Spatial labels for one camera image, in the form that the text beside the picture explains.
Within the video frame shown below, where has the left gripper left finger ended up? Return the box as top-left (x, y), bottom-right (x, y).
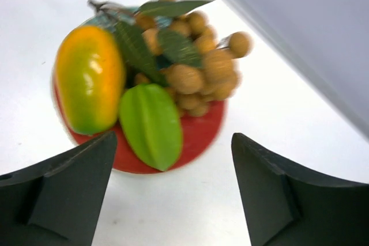
top-left (1, 131), bottom-right (117, 245)

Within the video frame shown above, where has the fake longan bunch with leaves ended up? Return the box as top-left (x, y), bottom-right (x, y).
top-left (88, 0), bottom-right (253, 116)

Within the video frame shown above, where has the fake green starfruit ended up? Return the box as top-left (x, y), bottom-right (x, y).
top-left (119, 84), bottom-right (183, 172)

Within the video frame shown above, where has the fake orange mango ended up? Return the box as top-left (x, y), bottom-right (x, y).
top-left (54, 25), bottom-right (126, 135)

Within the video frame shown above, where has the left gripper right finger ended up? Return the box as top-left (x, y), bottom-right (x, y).
top-left (231, 133), bottom-right (368, 245)

